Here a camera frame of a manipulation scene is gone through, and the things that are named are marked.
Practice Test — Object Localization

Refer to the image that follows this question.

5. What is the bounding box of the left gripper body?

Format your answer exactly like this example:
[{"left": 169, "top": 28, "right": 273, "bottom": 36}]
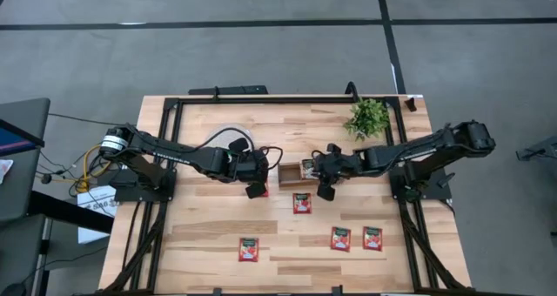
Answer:
[{"left": 217, "top": 150, "right": 252, "bottom": 184}]

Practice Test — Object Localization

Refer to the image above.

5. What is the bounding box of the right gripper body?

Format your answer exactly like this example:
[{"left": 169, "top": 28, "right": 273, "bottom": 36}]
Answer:
[{"left": 335, "top": 150, "right": 366, "bottom": 184}]

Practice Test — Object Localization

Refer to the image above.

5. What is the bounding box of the beige vanilla tea sachet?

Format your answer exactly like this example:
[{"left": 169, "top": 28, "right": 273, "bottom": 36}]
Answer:
[{"left": 301, "top": 158, "right": 317, "bottom": 180}]

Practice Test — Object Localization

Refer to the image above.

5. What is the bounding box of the brown wooden three-compartment tea box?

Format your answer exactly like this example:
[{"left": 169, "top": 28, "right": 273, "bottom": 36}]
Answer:
[{"left": 278, "top": 161, "right": 323, "bottom": 188}]

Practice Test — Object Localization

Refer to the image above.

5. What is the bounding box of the round white woven placemat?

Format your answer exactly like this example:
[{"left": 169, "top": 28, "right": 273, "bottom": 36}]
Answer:
[{"left": 206, "top": 122, "right": 256, "bottom": 158}]

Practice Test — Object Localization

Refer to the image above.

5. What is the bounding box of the small green potted plant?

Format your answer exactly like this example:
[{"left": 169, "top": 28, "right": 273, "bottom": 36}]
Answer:
[{"left": 342, "top": 97, "right": 392, "bottom": 141}]

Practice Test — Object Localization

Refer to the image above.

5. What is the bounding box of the black power strip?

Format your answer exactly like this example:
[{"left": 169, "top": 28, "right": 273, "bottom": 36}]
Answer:
[{"left": 187, "top": 84, "right": 270, "bottom": 97}]

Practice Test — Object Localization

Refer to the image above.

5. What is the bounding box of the white printed cardboard box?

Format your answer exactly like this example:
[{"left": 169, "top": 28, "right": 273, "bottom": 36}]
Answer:
[{"left": 77, "top": 185, "right": 117, "bottom": 245}]

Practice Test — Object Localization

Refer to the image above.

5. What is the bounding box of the black table crossbar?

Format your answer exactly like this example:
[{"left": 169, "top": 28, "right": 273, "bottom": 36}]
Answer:
[{"left": 26, "top": 190, "right": 115, "bottom": 235}]

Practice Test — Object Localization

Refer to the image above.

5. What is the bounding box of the grey side table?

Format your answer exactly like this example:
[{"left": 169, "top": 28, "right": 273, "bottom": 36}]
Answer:
[{"left": 0, "top": 98, "right": 51, "bottom": 296}]

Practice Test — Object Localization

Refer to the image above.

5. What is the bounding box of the laptop with blue screen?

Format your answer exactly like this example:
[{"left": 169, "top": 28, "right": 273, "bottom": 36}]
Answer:
[{"left": 0, "top": 118, "right": 46, "bottom": 158}]

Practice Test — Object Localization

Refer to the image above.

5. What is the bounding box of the white paper sheet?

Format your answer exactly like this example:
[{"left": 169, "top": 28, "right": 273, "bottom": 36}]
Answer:
[{"left": 0, "top": 158, "right": 14, "bottom": 186}]

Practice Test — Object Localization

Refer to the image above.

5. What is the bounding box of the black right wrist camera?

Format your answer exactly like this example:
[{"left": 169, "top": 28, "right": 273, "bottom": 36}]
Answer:
[{"left": 312, "top": 152, "right": 338, "bottom": 183}]

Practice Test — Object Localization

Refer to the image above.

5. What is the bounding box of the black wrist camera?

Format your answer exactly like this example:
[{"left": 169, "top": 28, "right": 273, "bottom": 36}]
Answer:
[
  {"left": 312, "top": 152, "right": 338, "bottom": 183},
  {"left": 250, "top": 149, "right": 271, "bottom": 184}
]

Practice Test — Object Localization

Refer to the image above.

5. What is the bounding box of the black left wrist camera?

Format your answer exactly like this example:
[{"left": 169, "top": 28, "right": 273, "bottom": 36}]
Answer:
[{"left": 250, "top": 149, "right": 271, "bottom": 184}]

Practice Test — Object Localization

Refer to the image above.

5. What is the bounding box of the black metal table frame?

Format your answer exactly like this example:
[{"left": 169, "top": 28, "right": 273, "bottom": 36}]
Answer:
[{"left": 102, "top": 93, "right": 476, "bottom": 296}]

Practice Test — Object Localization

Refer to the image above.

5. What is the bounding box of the black curved bracket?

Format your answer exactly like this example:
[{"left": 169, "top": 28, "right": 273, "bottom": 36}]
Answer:
[{"left": 344, "top": 81, "right": 360, "bottom": 102}]

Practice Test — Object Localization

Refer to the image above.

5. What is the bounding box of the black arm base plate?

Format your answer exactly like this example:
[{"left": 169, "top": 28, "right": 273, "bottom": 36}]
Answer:
[
  {"left": 113, "top": 173, "right": 178, "bottom": 203},
  {"left": 389, "top": 167, "right": 453, "bottom": 202}
]

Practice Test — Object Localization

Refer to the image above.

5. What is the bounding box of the yellow cable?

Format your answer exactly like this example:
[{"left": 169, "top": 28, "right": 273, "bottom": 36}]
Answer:
[{"left": 73, "top": 144, "right": 112, "bottom": 196}]

